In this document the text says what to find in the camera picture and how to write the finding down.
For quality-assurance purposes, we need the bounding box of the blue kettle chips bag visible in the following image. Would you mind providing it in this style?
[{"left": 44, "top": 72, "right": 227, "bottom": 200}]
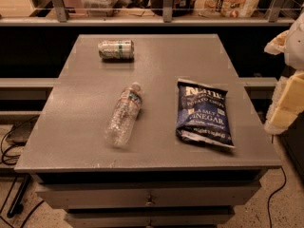
[{"left": 176, "top": 79, "right": 234, "bottom": 148}]

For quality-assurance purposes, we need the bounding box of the grey cabinet with drawers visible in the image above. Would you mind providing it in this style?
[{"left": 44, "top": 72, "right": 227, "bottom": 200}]
[{"left": 15, "top": 34, "right": 281, "bottom": 228}]

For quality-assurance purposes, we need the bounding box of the black cables left floor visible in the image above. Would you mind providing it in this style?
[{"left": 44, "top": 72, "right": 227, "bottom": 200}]
[{"left": 0, "top": 115, "right": 46, "bottom": 228}]

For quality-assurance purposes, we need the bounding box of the black cable right floor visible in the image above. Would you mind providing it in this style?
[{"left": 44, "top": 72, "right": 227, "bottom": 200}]
[{"left": 266, "top": 166, "right": 288, "bottom": 228}]

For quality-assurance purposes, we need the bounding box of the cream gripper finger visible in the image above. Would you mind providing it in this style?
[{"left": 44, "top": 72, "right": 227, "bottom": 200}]
[{"left": 264, "top": 72, "right": 304, "bottom": 135}]

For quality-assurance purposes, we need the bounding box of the clear plastic container on shelf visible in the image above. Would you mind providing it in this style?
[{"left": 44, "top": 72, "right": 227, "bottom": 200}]
[{"left": 81, "top": 0, "right": 118, "bottom": 17}]

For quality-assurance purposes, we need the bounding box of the metal shelf rail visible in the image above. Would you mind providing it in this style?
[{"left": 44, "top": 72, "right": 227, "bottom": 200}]
[{"left": 0, "top": 0, "right": 303, "bottom": 27}]

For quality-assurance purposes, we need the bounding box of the printed snack bag on shelf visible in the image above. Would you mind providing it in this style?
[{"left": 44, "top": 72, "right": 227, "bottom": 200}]
[{"left": 196, "top": 0, "right": 259, "bottom": 18}]

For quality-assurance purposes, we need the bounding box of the green white 7up can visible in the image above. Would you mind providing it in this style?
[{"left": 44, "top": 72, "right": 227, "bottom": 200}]
[{"left": 98, "top": 40, "right": 134, "bottom": 60}]

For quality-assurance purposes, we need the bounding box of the clear plastic water bottle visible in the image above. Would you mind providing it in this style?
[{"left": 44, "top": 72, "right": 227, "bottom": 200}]
[{"left": 105, "top": 82, "right": 143, "bottom": 147}]

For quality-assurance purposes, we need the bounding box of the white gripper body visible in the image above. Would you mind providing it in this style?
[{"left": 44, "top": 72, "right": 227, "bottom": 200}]
[{"left": 264, "top": 13, "right": 304, "bottom": 70}]

